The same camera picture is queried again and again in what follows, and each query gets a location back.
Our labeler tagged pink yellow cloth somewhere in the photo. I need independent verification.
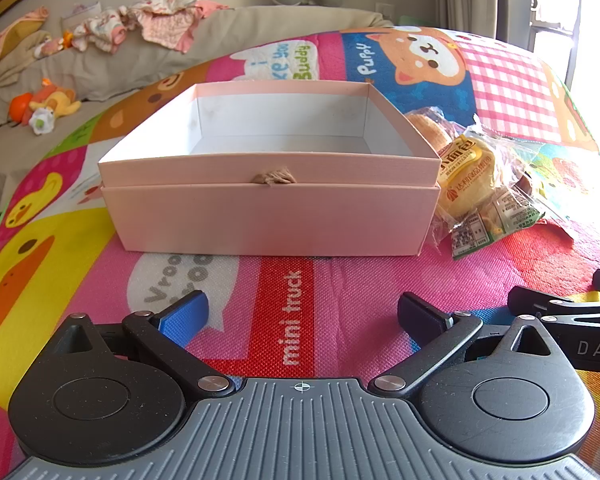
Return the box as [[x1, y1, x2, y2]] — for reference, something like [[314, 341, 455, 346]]
[[0, 7, 51, 72]]

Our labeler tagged clear long bread packet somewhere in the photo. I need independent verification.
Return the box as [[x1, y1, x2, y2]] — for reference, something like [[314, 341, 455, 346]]
[[405, 106, 476, 155]]

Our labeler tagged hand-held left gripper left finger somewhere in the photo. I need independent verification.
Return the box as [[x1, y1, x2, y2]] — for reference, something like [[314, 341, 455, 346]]
[[42, 290, 237, 400]]

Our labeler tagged pink cardboard box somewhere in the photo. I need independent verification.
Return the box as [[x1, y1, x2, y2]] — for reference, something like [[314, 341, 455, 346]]
[[98, 80, 442, 258]]

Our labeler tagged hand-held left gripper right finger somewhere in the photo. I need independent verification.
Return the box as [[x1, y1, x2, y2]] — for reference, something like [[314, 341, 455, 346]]
[[369, 291, 563, 401]]

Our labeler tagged colourful cartoon play mat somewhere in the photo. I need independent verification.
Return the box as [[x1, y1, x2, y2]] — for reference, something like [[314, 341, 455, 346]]
[[0, 25, 600, 480]]

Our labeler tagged pile of pink clothes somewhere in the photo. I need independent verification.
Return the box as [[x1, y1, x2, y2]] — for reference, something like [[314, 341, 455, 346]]
[[72, 0, 231, 54]]

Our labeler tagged white green small toy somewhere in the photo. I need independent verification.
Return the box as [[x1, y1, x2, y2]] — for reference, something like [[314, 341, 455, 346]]
[[29, 107, 57, 136]]

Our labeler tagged small orange baby toy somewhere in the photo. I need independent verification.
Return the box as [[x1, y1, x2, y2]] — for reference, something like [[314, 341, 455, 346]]
[[34, 30, 77, 57]]

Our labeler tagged dark window frame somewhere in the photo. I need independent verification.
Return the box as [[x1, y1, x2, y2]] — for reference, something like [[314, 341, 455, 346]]
[[529, 0, 582, 92]]

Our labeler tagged orange plush toy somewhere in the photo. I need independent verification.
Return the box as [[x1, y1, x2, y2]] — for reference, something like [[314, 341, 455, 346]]
[[9, 79, 82, 122]]

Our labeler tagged yellow label bread packet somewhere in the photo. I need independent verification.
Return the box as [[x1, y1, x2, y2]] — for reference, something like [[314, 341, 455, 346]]
[[432, 127, 548, 261]]

